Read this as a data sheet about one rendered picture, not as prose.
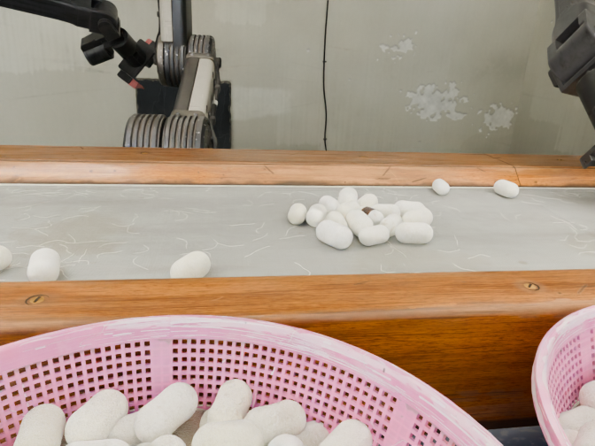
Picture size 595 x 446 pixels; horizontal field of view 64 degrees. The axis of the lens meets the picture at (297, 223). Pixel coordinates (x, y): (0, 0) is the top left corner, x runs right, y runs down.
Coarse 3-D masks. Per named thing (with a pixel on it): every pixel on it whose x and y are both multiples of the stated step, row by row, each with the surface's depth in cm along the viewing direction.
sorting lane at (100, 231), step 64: (0, 192) 53; (64, 192) 54; (128, 192) 55; (192, 192) 56; (256, 192) 58; (320, 192) 59; (384, 192) 60; (448, 192) 62; (576, 192) 65; (64, 256) 38; (128, 256) 39; (256, 256) 40; (320, 256) 41; (384, 256) 41; (448, 256) 42; (512, 256) 43; (576, 256) 43
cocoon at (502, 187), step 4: (500, 180) 62; (504, 180) 61; (496, 184) 61; (500, 184) 61; (504, 184) 60; (508, 184) 60; (512, 184) 60; (496, 188) 61; (500, 188) 61; (504, 188) 60; (508, 188) 60; (512, 188) 60; (516, 188) 60; (496, 192) 62; (500, 192) 61; (504, 192) 60; (508, 192) 60; (512, 192) 60; (516, 192) 60; (508, 196) 60; (512, 196) 60
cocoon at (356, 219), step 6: (354, 210) 46; (348, 216) 46; (354, 216) 45; (360, 216) 44; (366, 216) 45; (348, 222) 46; (354, 222) 44; (360, 222) 44; (366, 222) 44; (372, 222) 45; (354, 228) 44; (360, 228) 44; (354, 234) 45
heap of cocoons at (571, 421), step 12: (588, 384) 26; (588, 396) 25; (576, 408) 25; (588, 408) 25; (564, 420) 24; (576, 420) 24; (588, 420) 24; (576, 432) 23; (588, 432) 22; (576, 444) 22; (588, 444) 21
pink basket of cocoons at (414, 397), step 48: (48, 336) 23; (96, 336) 24; (144, 336) 24; (192, 336) 25; (240, 336) 25; (288, 336) 24; (0, 384) 21; (48, 384) 23; (96, 384) 24; (144, 384) 24; (288, 384) 24; (336, 384) 23; (384, 384) 22; (384, 432) 21; (432, 432) 20; (480, 432) 18
